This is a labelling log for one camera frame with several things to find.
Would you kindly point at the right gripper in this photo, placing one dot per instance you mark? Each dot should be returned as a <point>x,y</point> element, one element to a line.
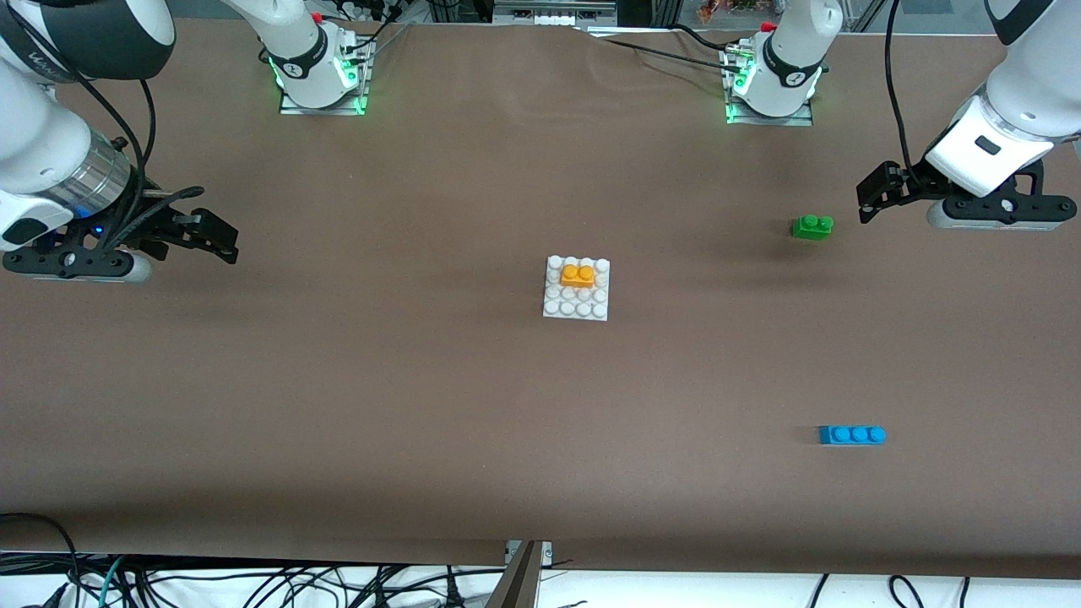
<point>150,225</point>

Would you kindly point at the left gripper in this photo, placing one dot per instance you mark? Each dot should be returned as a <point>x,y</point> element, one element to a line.
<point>910,184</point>

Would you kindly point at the white power strip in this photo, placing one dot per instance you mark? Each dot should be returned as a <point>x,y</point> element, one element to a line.
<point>363,10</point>

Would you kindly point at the silver corner bracket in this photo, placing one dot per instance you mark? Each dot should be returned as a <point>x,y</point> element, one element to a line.
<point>547,553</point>

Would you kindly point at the brown table cover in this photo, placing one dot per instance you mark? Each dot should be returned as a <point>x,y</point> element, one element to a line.
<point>507,422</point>

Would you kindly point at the grey metal table leg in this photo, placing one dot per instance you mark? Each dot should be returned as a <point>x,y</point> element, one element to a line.
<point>515,587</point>

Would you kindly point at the green two-stud block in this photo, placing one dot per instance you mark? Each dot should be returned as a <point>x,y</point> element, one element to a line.
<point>812,228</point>

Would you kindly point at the white studded base plate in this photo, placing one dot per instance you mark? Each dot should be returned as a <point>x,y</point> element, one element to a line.
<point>583,308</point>

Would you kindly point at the yellow two-stud block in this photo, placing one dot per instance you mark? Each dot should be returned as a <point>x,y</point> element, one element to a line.
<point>578,276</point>

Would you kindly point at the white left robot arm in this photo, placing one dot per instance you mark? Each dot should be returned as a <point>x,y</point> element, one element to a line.
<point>1030,101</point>

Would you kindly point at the blue three-stud block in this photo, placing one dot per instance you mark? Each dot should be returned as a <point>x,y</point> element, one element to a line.
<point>851,436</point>

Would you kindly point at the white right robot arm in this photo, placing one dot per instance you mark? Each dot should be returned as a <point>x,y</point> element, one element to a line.
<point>51,152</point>

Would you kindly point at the colourful small objects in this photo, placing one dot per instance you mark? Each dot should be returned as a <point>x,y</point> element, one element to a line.
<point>718,10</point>

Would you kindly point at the grey metal device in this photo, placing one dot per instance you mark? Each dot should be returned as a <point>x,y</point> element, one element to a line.
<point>549,15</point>

